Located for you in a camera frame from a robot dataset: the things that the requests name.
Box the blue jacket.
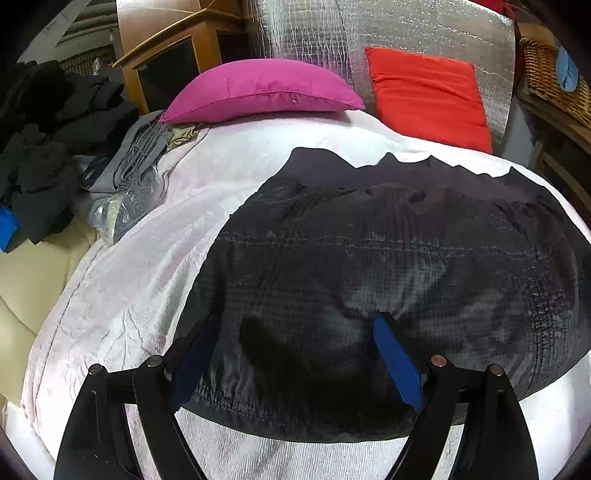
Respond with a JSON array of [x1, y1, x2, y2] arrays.
[[0, 208, 19, 252]]

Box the grey clothes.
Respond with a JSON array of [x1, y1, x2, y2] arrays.
[[81, 111, 174, 195]]

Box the wooden table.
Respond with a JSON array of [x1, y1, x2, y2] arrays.
[[517, 88, 591, 208]]

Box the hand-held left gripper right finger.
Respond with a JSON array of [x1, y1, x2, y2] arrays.
[[372, 311, 541, 480]]

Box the beige leather sofa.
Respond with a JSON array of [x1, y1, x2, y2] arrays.
[[0, 226, 98, 407]]

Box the pile of black coats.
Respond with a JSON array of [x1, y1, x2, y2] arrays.
[[0, 60, 139, 245]]

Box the dark quilted jacket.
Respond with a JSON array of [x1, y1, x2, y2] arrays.
[[173, 148, 580, 446]]

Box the clear plastic bag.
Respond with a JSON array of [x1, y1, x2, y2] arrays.
[[92, 182, 162, 245]]

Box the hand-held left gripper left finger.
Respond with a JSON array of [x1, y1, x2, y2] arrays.
[[53, 314, 222, 480]]

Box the silver foil insulation board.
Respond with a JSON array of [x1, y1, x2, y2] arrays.
[[249, 0, 517, 155]]

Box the magenta pillow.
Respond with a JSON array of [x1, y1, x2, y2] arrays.
[[159, 59, 365, 124]]

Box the wooden pillar cabinet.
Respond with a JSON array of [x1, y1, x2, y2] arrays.
[[113, 0, 250, 116]]

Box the wicker basket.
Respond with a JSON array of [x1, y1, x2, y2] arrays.
[[519, 37, 591, 130]]

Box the blue cloth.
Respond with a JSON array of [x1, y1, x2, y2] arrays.
[[555, 45, 580, 93]]

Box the red pillow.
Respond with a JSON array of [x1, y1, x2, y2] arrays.
[[365, 47, 494, 154]]

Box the white blanket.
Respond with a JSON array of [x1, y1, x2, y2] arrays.
[[21, 111, 591, 480]]

